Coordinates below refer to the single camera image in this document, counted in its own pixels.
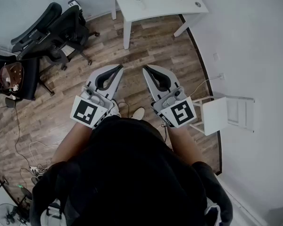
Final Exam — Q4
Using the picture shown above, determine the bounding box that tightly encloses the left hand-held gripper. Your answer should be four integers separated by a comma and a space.
70, 64, 125, 129

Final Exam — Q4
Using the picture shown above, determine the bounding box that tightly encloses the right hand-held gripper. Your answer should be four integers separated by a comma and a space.
142, 64, 196, 129

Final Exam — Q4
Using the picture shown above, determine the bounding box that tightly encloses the person's right forearm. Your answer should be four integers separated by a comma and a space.
167, 123, 205, 167

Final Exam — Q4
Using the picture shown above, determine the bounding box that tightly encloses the person's left forearm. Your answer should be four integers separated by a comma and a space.
50, 121, 93, 167

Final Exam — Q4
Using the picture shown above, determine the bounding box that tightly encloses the white desk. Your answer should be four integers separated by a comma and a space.
109, 0, 210, 50

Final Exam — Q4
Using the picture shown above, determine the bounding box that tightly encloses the person's left white shoe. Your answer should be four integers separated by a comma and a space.
108, 99, 122, 118

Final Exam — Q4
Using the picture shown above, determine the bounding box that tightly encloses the person's white shoe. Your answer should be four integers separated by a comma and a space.
131, 107, 146, 121
108, 99, 122, 118

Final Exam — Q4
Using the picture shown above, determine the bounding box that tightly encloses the person's right white shoe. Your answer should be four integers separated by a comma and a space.
131, 107, 146, 121

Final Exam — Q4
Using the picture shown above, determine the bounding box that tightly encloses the white folding chair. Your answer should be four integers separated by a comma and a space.
190, 92, 255, 136

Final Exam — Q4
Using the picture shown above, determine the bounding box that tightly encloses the white smartphone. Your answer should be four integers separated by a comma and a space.
67, 0, 83, 9

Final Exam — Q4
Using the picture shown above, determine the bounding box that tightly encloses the brown translucent bag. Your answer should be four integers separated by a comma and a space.
0, 62, 25, 94

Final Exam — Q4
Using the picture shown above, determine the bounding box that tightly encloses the person's black shirt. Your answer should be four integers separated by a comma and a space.
29, 115, 234, 226

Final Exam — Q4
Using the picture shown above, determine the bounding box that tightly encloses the black tripod stand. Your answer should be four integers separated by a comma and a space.
0, 176, 10, 197

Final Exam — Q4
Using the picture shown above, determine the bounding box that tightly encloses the white power cable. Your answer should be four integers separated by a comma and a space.
190, 76, 221, 99

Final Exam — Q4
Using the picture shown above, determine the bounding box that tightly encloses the thin black dangling cable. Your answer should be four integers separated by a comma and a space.
159, 122, 168, 142

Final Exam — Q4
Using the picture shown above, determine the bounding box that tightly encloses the long black floor cable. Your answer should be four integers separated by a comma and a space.
13, 106, 33, 170

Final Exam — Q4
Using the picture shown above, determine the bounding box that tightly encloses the white floor cable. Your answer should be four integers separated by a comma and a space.
29, 141, 59, 169

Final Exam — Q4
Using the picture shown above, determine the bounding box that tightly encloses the white backpack shoulder strap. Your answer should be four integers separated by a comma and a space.
204, 198, 221, 226
41, 198, 62, 226

